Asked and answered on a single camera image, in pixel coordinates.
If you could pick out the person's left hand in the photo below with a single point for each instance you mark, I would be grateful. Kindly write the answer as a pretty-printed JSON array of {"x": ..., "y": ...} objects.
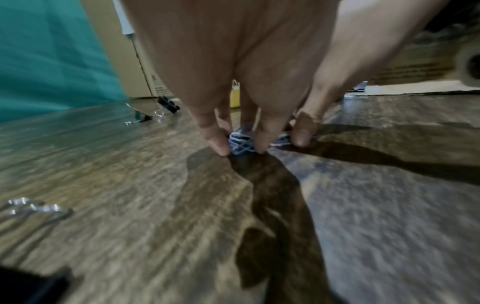
[{"x": 243, "y": 44}]

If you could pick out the yellow divided bin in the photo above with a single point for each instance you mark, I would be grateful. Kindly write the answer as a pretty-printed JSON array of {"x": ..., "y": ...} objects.
[{"x": 235, "y": 95}]

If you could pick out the small black binder clip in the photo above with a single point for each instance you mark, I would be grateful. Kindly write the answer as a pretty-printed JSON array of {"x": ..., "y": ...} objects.
[
  {"x": 141, "y": 117},
  {"x": 168, "y": 104}
]

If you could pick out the pile of coloured paper clips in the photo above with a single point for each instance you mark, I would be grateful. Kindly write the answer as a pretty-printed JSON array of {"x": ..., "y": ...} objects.
[
  {"x": 33, "y": 207},
  {"x": 242, "y": 145}
]

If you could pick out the large printed cardboard box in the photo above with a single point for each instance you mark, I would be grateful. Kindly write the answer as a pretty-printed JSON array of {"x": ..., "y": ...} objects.
[{"x": 420, "y": 68}]

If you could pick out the green cloth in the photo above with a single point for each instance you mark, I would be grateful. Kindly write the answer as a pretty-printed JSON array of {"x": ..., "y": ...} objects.
[{"x": 48, "y": 53}]

